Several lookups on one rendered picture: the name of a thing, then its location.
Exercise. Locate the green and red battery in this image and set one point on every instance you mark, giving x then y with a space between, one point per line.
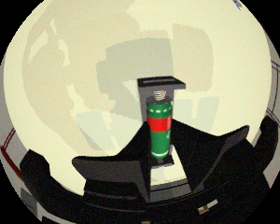
160 116

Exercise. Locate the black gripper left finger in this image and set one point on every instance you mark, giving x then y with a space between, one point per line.
132 164

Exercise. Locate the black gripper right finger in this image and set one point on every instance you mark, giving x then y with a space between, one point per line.
200 151

